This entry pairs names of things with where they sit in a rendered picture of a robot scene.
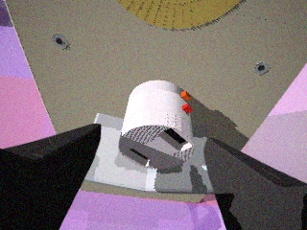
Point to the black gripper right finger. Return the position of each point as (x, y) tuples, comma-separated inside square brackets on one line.
[(252, 195)]

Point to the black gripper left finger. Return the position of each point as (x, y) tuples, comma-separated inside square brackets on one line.
[(39, 180)]

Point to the white cylinder with two slots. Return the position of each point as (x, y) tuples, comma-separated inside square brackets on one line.
[(157, 129)]

